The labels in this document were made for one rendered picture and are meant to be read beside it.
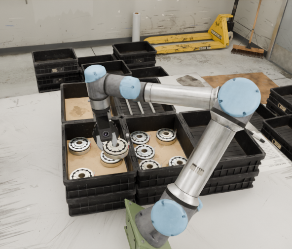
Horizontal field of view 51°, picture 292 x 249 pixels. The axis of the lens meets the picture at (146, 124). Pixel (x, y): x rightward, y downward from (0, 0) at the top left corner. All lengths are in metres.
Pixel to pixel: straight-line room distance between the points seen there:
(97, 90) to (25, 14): 3.55
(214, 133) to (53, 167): 0.96
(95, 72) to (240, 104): 0.48
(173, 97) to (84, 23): 3.68
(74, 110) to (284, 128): 1.72
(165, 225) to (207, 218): 0.49
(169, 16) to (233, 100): 4.23
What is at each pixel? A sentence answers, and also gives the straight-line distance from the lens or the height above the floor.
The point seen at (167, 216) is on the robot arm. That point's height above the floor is 1.06.
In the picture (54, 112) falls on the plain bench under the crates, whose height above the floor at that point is 0.70.
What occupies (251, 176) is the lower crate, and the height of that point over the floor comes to 0.80.
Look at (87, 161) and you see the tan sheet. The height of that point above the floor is 0.83.
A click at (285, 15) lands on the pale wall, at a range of 4.73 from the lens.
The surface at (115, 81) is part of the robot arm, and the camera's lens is 1.04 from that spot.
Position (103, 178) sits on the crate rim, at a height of 0.92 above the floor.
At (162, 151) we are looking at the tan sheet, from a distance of 1.52.
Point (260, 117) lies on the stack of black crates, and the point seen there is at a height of 0.27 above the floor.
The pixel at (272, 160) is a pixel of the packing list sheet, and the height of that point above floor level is 0.70.
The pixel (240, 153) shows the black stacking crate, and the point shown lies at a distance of 1.61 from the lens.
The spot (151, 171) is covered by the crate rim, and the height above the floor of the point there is 0.93.
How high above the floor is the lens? 1.83
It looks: 36 degrees down
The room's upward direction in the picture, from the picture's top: 4 degrees clockwise
